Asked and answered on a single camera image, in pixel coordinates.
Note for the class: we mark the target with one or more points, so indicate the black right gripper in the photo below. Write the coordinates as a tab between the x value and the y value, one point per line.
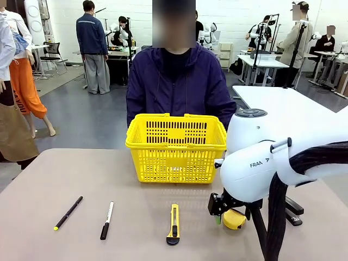
216	204

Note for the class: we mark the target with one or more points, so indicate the yellow tape measure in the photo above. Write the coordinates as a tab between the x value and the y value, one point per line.
233	221

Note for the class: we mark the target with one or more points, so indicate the yellow black utility knife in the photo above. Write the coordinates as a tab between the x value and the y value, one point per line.
174	225

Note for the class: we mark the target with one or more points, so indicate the black stapler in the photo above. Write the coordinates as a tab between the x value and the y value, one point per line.
295	210

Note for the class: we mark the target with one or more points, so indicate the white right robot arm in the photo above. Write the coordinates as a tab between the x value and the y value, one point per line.
244	174

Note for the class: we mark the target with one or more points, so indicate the yellow plastic shopping basket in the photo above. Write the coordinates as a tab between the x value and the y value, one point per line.
176	162

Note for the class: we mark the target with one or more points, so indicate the person in purple jacket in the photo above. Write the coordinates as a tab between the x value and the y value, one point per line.
176	89

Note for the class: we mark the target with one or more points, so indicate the person in beige jacket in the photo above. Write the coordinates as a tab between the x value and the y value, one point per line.
291	49

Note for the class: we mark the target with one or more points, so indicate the standing person in black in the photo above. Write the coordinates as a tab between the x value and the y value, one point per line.
267	30

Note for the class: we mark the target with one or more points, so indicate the seated person in black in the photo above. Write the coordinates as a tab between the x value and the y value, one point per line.
324	43

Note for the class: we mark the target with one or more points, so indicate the white marker black cap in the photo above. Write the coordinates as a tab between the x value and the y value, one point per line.
106	220

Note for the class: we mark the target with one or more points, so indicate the large white table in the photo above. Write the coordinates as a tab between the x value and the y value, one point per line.
285	100

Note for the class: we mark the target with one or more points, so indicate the white background desk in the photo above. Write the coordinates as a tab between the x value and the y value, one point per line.
267	62

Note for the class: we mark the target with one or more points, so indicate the white drawer cabinet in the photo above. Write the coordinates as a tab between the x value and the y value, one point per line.
225	54

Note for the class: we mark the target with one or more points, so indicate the black tripod stand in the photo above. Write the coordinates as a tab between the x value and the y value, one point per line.
295	54
257	54

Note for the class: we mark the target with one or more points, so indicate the black highlighter pen yellow tip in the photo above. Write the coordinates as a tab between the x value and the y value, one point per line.
68	214

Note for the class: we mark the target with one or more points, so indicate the white background humanoid robot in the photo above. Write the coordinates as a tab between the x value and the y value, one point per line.
209	35

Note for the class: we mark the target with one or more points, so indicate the cluttered background workbench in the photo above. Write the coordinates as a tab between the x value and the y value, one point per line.
118	54

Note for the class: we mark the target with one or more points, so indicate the man in blue jacket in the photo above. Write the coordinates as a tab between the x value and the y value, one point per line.
91	40

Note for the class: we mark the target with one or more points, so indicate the black office chair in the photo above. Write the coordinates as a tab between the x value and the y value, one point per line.
54	50

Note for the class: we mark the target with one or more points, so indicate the mannequin in orange pants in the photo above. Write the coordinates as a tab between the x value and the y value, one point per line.
24	81

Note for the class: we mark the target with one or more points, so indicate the white standing air conditioner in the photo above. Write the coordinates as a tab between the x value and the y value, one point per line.
34	21

